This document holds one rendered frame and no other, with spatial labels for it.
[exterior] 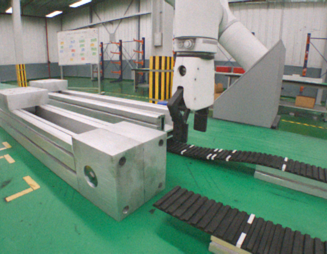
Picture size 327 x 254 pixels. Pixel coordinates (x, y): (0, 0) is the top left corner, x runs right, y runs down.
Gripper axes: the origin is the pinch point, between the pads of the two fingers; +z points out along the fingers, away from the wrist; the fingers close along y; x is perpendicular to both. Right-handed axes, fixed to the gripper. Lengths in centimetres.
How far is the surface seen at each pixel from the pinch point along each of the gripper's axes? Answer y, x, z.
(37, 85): -5, 68, -6
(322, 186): -2.0, -26.0, 3.2
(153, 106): 2.5, 12.4, -3.1
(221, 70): 288, 106, -6
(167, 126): 1.0, 6.8, 0.8
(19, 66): 249, 999, -15
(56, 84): 0, 62, -6
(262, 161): -1.5, -15.7, 1.8
